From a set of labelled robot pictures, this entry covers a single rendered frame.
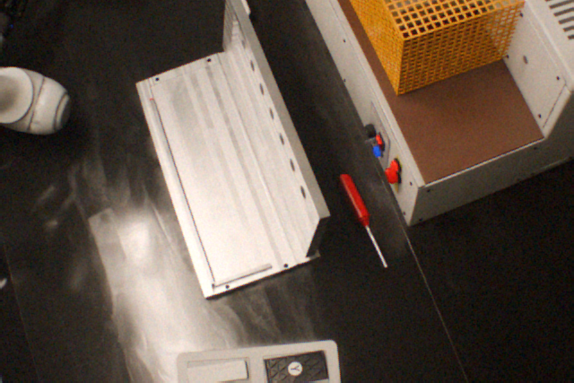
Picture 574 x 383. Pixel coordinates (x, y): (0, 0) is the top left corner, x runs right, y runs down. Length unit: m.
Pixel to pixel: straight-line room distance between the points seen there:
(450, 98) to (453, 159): 0.10
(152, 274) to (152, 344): 0.13
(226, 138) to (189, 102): 0.10
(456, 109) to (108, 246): 0.65
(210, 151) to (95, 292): 0.33
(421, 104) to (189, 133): 0.44
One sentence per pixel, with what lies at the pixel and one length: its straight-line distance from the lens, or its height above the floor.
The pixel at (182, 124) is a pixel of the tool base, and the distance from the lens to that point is 1.44.
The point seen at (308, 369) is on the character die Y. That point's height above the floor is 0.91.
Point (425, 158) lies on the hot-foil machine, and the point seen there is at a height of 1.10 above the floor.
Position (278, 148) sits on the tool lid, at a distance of 1.30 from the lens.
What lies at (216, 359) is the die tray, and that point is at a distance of 1.31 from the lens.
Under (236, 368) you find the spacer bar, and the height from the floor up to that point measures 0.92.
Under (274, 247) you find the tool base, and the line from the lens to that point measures 1.33.
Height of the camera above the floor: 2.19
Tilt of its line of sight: 67 degrees down
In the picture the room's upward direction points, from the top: 10 degrees counter-clockwise
